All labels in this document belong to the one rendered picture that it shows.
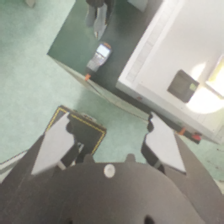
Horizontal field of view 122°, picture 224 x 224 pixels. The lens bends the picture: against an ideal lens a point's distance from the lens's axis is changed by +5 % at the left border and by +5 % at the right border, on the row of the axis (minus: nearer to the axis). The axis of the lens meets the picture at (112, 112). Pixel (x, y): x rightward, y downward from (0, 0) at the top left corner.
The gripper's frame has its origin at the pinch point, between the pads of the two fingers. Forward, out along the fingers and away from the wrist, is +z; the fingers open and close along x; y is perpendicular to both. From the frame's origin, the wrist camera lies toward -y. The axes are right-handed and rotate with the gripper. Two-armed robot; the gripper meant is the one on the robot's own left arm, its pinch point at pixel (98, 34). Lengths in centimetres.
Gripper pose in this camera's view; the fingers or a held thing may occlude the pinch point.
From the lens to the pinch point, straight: 39.9
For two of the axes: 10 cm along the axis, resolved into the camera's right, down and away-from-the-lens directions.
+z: -2.1, 1.5, 9.7
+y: -5.1, 8.3, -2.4
